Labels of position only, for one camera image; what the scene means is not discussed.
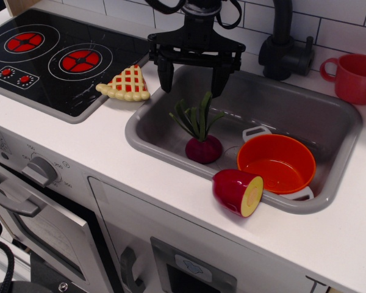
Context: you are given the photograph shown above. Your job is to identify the black braided cable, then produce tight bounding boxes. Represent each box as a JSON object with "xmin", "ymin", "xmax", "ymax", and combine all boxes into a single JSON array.
[{"xmin": 0, "ymin": 239, "xmax": 16, "ymax": 286}]

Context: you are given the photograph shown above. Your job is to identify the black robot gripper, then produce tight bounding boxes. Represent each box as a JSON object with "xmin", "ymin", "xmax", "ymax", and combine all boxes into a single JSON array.
[{"xmin": 148, "ymin": 16, "xmax": 245, "ymax": 98}]

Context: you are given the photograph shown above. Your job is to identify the grey plastic sink basin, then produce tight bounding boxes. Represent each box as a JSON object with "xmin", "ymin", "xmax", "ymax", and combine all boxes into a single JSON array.
[{"xmin": 125, "ymin": 66, "xmax": 362, "ymax": 214}]

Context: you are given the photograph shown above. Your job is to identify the grey dishwasher panel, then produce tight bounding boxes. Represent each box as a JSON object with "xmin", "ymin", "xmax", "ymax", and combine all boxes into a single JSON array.
[{"xmin": 150, "ymin": 237, "xmax": 237, "ymax": 292}]

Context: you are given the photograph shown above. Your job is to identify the toy oven door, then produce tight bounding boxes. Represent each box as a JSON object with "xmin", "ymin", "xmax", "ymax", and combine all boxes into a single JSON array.
[{"xmin": 0, "ymin": 157, "xmax": 103, "ymax": 293}]

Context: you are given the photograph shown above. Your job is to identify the grey cabinet door handle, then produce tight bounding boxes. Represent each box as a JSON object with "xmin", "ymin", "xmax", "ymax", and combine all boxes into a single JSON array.
[{"xmin": 120, "ymin": 247, "xmax": 146, "ymax": 293}]

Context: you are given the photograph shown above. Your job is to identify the orange toy pot grey handles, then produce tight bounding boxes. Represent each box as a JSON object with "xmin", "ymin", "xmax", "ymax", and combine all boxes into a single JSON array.
[{"xmin": 237, "ymin": 126, "xmax": 316, "ymax": 200}]

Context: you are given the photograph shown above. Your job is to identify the purple toy beet green leaves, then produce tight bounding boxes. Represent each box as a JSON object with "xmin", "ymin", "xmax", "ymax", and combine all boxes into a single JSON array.
[{"xmin": 169, "ymin": 92, "xmax": 224, "ymax": 164}]

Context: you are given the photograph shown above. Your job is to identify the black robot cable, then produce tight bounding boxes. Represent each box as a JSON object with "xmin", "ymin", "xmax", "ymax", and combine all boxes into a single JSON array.
[{"xmin": 145, "ymin": 0, "xmax": 243, "ymax": 31}]

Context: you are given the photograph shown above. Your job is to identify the halved red toy fruit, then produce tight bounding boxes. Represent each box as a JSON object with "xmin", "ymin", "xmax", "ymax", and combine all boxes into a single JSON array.
[{"xmin": 212, "ymin": 169, "xmax": 264, "ymax": 218}]

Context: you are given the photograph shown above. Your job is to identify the toy lattice pie slice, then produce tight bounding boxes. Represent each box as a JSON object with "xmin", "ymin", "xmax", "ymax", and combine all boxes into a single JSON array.
[{"xmin": 96, "ymin": 64, "xmax": 151, "ymax": 102}]

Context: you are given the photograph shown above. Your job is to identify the black sink faucet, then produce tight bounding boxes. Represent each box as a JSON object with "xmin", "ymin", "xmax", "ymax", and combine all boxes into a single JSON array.
[{"xmin": 259, "ymin": 0, "xmax": 315, "ymax": 81}]

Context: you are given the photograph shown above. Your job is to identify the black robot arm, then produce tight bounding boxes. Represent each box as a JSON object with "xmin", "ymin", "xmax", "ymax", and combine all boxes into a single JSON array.
[{"xmin": 147, "ymin": 1, "xmax": 245, "ymax": 97}]

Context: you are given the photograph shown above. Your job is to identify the grey oven door handle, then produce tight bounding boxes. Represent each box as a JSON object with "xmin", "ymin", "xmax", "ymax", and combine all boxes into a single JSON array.
[{"xmin": 0, "ymin": 179, "xmax": 41, "ymax": 218}]

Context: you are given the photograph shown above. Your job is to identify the red plastic cup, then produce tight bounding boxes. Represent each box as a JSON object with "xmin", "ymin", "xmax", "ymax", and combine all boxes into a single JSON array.
[{"xmin": 320, "ymin": 54, "xmax": 366, "ymax": 105}]

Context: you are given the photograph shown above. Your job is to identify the grey oven knob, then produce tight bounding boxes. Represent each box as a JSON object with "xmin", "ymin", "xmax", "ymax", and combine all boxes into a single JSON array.
[{"xmin": 21, "ymin": 156, "xmax": 58, "ymax": 187}]

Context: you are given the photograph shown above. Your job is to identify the black toy stove top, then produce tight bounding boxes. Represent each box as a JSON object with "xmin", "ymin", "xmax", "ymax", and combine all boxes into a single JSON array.
[{"xmin": 0, "ymin": 9, "xmax": 149, "ymax": 124}]

